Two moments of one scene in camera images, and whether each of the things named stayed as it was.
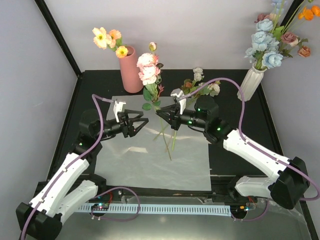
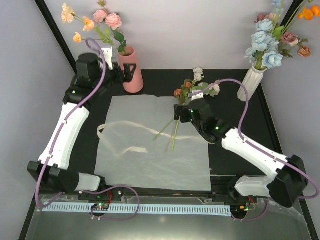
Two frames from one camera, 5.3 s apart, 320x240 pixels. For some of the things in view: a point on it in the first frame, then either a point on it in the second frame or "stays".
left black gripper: x=128 y=129 → x=120 y=79
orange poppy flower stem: x=112 y=40 → x=67 y=15
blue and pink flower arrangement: x=272 y=41 stays
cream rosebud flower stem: x=212 y=89 stays
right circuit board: x=239 y=209 stays
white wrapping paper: x=156 y=157 stays
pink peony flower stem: x=150 y=66 → x=113 y=21
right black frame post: x=295 y=6 stays
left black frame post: x=59 y=35 stays
